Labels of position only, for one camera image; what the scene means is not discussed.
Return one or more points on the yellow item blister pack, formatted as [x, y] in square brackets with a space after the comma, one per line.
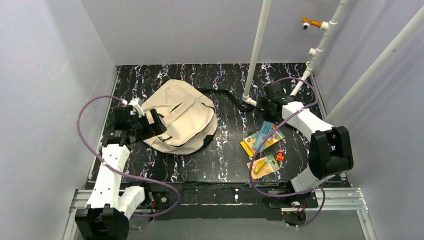
[264, 166]

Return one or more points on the beige canvas student bag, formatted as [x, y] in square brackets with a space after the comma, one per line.
[188, 115]

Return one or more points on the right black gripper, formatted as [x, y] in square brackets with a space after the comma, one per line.
[266, 106]

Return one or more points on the white pvc pipe frame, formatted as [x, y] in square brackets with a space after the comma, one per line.
[328, 27]

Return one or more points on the yellow crayon pack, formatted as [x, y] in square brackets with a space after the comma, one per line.
[250, 143]

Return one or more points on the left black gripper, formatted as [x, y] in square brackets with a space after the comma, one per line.
[149, 124]

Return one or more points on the silver wrench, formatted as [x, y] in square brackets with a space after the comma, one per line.
[249, 185]

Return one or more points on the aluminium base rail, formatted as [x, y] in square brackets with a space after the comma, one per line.
[336, 199]

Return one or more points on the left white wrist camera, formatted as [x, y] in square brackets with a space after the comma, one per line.
[136, 104]

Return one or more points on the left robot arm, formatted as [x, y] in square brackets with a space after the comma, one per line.
[107, 213]

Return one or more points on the orange small toy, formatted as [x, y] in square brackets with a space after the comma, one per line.
[279, 156]

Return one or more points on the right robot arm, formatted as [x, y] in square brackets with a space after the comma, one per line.
[330, 151]

